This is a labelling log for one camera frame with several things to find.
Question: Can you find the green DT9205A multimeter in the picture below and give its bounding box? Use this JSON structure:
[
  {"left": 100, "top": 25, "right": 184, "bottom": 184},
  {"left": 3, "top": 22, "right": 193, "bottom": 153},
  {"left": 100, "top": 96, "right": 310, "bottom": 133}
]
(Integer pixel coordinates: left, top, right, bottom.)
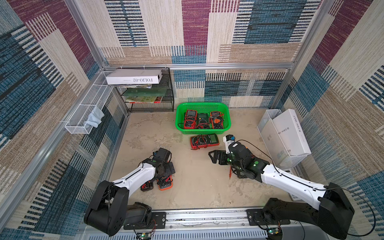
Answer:
[{"left": 196, "top": 113, "right": 210, "bottom": 129}]

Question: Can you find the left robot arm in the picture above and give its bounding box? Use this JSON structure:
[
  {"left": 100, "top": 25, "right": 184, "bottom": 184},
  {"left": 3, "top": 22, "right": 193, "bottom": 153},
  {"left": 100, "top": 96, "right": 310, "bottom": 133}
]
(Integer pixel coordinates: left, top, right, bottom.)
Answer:
[{"left": 84, "top": 148, "right": 176, "bottom": 237}]

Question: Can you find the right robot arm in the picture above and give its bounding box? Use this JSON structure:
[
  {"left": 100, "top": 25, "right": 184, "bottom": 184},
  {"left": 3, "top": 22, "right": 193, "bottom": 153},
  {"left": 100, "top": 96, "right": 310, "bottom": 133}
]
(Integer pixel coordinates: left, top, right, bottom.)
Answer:
[{"left": 209, "top": 141, "right": 355, "bottom": 240}]

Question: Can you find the orange Victor multimeter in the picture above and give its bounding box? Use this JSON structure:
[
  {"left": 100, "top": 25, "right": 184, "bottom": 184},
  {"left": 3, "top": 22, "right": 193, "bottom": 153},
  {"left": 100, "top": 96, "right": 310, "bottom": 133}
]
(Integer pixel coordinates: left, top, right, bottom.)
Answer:
[{"left": 157, "top": 175, "right": 173, "bottom": 191}]

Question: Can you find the small black multimeter left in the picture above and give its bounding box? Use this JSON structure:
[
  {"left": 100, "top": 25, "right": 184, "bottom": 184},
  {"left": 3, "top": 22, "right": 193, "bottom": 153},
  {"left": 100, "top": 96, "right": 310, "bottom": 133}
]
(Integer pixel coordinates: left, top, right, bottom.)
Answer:
[{"left": 140, "top": 181, "right": 154, "bottom": 192}]

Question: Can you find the red ANENG multimeter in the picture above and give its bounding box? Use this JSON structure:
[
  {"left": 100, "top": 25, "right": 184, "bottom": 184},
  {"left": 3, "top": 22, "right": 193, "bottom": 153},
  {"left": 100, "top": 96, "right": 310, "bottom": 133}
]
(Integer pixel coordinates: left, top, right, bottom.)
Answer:
[{"left": 190, "top": 134, "right": 220, "bottom": 150}]

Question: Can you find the green plastic basket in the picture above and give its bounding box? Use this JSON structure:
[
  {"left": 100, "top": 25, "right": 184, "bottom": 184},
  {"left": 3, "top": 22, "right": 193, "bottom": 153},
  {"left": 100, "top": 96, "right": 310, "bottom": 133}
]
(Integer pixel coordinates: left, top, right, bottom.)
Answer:
[{"left": 175, "top": 102, "right": 232, "bottom": 135}]

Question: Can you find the white open file box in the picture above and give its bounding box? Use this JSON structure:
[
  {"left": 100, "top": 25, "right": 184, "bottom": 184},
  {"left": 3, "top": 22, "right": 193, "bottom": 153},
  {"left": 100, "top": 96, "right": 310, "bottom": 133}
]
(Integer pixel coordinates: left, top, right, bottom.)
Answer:
[{"left": 258, "top": 109, "right": 308, "bottom": 170}]

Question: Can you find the white box upright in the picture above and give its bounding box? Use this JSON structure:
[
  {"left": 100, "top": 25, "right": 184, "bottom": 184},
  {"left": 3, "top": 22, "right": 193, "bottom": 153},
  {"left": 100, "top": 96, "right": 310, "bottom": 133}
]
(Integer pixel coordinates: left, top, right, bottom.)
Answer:
[{"left": 273, "top": 109, "right": 312, "bottom": 156}]

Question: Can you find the green book on shelf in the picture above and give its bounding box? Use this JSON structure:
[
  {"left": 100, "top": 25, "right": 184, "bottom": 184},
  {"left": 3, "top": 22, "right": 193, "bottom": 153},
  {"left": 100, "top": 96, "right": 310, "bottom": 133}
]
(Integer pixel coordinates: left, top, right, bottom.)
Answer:
[{"left": 122, "top": 87, "right": 169, "bottom": 104}]

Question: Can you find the light blue cloth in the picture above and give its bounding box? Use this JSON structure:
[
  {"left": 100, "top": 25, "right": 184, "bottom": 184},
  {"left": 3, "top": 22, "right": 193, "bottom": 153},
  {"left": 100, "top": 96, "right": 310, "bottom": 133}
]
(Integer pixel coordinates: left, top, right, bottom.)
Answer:
[{"left": 84, "top": 106, "right": 105, "bottom": 128}]

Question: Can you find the white FOLIO box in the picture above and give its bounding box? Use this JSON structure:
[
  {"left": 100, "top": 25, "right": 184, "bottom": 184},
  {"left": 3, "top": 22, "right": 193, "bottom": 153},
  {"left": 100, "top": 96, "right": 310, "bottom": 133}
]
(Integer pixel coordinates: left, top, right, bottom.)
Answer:
[{"left": 106, "top": 69, "right": 163, "bottom": 85}]

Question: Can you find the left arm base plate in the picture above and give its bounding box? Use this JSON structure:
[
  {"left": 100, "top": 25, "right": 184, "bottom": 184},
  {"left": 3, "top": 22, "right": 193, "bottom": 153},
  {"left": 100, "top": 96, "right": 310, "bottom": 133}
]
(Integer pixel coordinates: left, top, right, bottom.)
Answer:
[{"left": 123, "top": 212, "right": 167, "bottom": 230}]

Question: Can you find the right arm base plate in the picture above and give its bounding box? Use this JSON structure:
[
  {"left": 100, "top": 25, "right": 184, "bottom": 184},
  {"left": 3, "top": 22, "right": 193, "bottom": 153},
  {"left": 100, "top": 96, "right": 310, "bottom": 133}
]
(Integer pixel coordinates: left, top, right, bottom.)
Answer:
[{"left": 246, "top": 209, "right": 291, "bottom": 227}]

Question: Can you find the black wire shelf rack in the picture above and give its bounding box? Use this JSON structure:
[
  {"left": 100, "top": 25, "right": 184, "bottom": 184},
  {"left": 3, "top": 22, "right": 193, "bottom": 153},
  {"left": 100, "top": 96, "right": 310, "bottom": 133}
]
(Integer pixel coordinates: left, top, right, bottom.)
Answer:
[{"left": 115, "top": 68, "right": 175, "bottom": 113}]

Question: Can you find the white wire wall basket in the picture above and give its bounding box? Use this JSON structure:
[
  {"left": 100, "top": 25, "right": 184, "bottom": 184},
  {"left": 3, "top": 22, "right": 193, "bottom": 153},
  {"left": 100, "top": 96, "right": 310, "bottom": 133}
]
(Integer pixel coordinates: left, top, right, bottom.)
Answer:
[{"left": 65, "top": 71, "right": 113, "bottom": 135}]

